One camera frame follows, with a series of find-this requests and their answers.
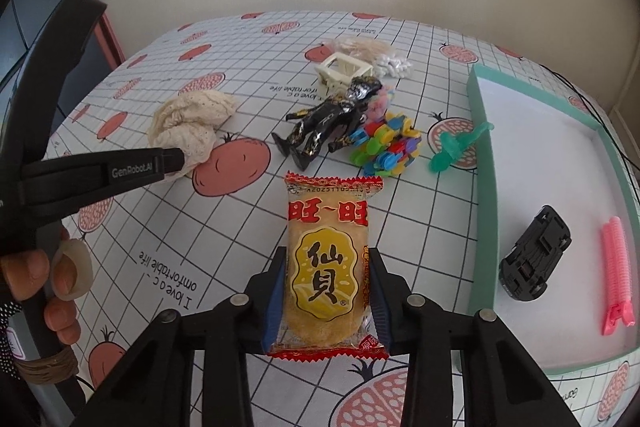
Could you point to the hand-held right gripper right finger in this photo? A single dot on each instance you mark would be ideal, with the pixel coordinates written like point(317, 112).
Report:
point(378, 307)

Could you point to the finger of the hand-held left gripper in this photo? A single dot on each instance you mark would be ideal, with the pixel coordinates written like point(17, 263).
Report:
point(100, 177)

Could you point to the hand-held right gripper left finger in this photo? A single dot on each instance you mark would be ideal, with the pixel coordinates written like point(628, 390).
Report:
point(275, 302)

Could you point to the red yellow rice cracker packet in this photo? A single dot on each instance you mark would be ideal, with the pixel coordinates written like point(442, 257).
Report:
point(325, 267)

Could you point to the cream lace cloth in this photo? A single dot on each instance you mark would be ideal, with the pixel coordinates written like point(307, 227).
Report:
point(190, 117)

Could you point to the colourful plastic block toy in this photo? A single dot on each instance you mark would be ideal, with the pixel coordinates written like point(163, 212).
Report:
point(387, 147)

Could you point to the green plastic teether toy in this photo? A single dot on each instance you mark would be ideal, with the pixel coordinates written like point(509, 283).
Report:
point(447, 152)

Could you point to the black action figure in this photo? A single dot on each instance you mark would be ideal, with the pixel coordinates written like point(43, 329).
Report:
point(325, 117)

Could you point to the pastel fluffy scrunchie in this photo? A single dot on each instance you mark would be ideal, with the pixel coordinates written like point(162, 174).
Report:
point(380, 104)

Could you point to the teal white cardboard box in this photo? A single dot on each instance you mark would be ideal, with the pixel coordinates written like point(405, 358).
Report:
point(550, 167)

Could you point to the person's left hand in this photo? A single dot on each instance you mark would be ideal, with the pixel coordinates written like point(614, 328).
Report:
point(62, 277)

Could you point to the dark panel with pink edge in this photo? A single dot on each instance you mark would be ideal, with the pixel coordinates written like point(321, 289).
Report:
point(112, 42)

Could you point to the fruit print grid tablecloth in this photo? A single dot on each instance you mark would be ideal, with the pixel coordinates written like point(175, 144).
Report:
point(240, 227)

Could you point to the black toy car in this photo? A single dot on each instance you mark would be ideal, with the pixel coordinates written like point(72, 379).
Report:
point(535, 257)

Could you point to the cream hair claw clip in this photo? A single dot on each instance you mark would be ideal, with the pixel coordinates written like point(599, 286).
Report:
point(345, 68)

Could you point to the pink hair roller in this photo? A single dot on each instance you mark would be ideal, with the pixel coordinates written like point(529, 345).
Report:
point(617, 267)

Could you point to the clear bag of cotton swabs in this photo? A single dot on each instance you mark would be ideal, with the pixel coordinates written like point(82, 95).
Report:
point(380, 57)

